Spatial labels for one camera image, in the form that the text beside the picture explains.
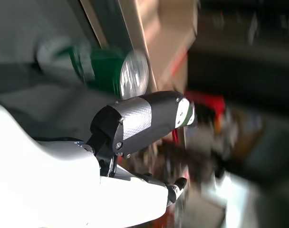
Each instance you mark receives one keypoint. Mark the green drink can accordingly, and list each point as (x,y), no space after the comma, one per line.
(104,66)

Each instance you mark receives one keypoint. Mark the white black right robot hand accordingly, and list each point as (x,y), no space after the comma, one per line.
(51,185)

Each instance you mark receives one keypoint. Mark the red plastic object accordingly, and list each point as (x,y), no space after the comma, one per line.
(213,102)

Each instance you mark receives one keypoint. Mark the brown cardboard box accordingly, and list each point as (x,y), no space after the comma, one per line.
(163,35)

